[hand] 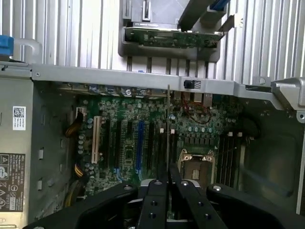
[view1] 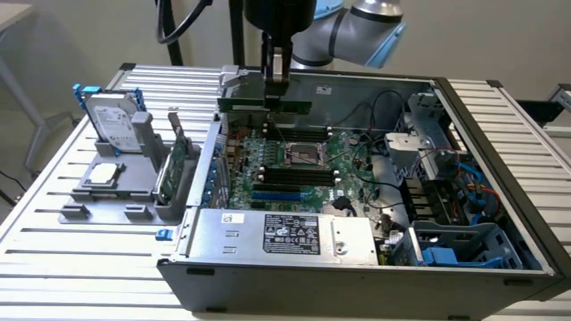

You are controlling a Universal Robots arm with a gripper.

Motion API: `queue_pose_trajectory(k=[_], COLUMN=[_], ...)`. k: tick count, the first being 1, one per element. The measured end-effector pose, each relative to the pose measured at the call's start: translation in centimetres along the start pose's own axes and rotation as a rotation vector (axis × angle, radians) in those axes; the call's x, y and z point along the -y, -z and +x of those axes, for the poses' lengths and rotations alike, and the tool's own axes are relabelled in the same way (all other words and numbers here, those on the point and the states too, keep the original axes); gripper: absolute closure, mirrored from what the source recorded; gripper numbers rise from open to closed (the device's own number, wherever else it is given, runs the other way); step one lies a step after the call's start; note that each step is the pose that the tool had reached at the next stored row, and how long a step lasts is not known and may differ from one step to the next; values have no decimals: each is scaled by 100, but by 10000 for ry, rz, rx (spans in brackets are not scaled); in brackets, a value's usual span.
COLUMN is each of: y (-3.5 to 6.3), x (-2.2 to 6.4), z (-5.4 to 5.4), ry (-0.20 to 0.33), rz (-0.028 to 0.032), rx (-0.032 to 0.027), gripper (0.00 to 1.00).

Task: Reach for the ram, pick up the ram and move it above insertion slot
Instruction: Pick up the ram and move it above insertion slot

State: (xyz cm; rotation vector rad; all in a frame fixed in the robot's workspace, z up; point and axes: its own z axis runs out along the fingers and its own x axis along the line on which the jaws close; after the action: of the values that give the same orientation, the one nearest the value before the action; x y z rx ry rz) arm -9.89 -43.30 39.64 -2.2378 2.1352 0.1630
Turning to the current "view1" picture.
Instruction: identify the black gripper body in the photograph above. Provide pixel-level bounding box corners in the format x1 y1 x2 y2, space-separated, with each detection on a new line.
243 0 316 36

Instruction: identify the green RAM stick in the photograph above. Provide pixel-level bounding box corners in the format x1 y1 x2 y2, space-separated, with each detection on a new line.
216 96 312 115

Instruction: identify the long black expansion slot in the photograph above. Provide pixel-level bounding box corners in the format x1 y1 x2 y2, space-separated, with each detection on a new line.
252 183 303 194

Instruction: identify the blue expansion slot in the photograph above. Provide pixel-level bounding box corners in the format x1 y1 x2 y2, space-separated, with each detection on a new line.
252 191 302 202

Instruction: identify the thick black stand pole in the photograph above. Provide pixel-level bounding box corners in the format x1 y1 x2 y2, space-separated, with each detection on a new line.
228 0 247 67

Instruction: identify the thin black stand pole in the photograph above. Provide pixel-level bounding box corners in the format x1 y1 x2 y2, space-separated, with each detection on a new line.
166 41 184 66

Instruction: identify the green motherboard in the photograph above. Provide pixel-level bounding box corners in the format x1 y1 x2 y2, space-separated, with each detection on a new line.
220 120 403 235

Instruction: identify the silver metal disk bay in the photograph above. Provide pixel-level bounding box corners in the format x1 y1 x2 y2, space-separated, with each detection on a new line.
384 92 470 177

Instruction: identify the green graphics card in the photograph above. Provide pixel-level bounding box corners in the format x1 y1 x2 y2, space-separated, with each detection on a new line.
152 106 192 205

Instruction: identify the silver hard disk blue caddy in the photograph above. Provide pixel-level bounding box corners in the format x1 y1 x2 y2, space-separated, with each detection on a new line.
71 83 148 155

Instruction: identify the silver power supply unit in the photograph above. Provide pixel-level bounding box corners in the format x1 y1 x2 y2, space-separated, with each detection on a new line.
184 208 382 267

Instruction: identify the silver CPU chip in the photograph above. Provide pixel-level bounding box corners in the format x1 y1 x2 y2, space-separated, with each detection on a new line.
85 163 126 185

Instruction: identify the black fan shroud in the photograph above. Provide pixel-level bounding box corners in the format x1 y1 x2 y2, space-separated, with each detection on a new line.
399 177 452 222

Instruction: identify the grey parts rack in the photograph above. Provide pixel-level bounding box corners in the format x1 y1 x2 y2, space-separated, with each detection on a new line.
57 111 200 225

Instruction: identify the blue grey drive cage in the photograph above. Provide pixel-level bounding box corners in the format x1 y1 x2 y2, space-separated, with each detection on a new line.
386 219 524 269

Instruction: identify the black open PC case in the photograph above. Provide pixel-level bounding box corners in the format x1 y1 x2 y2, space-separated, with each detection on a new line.
156 65 571 314

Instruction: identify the grey metal case bracket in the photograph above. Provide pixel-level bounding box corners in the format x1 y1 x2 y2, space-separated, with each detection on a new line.
218 64 266 99

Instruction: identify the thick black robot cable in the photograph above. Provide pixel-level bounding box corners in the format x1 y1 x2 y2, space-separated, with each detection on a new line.
155 0 211 45

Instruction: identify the CPU socket metal frame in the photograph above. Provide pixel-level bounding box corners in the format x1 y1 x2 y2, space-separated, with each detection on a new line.
278 141 330 169

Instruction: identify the thin black wire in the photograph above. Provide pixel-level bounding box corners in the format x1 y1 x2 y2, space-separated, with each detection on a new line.
342 91 408 132

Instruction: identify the blue data wire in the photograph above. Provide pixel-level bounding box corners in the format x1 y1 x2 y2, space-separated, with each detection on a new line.
451 159 488 225

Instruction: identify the red data wire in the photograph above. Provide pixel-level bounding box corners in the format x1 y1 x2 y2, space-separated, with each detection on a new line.
475 187 502 215

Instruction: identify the black floor cable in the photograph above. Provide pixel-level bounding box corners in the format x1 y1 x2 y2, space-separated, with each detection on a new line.
0 170 28 205

